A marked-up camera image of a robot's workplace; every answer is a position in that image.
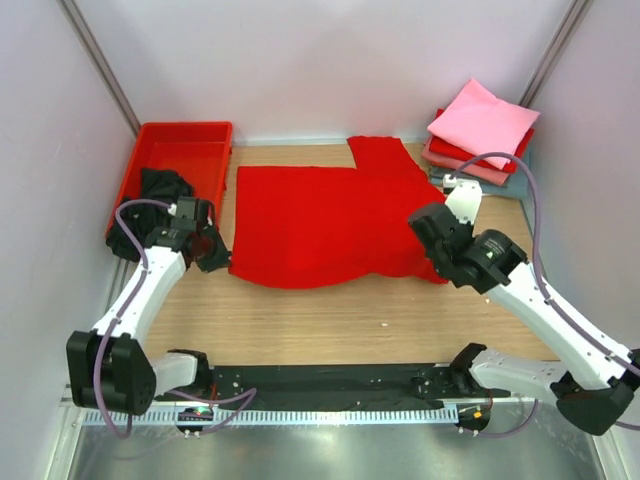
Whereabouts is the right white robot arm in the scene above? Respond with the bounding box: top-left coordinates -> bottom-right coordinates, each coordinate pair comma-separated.
408,203 -> 639,436

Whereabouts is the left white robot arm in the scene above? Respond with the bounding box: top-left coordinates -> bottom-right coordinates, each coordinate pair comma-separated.
66,197 -> 231,416

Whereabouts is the black t shirt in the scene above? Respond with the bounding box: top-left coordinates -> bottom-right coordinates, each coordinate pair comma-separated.
104,167 -> 197,260

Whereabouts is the red plastic bin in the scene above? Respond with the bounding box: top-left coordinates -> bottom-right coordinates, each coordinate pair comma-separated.
114,121 -> 233,217

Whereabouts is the folded salmon t shirt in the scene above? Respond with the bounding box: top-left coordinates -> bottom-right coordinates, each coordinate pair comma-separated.
422,139 -> 512,186

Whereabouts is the folded grey t shirt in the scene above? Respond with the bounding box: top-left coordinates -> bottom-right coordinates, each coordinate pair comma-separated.
429,164 -> 528,199

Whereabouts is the folded pink t shirt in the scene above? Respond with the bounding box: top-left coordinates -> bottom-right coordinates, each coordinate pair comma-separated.
427,78 -> 540,157

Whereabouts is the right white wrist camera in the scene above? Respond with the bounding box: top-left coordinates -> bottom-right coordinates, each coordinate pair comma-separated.
442,174 -> 483,225

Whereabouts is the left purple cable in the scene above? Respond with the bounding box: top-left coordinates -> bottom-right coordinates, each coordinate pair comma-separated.
92,198 -> 259,440

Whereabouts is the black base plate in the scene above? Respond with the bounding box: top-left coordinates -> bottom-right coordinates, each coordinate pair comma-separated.
154,363 -> 511,412

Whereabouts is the white slotted cable duct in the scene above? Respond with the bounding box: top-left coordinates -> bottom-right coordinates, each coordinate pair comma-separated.
82,405 -> 460,427

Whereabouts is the left aluminium frame post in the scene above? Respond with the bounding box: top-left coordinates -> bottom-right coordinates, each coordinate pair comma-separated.
58,0 -> 141,135

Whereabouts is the aluminium frame post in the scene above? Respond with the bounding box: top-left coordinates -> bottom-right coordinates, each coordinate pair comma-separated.
58,0 -> 141,135
519,0 -> 594,108

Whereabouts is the right aluminium frame post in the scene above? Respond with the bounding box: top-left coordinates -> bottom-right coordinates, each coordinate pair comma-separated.
519,0 -> 594,108

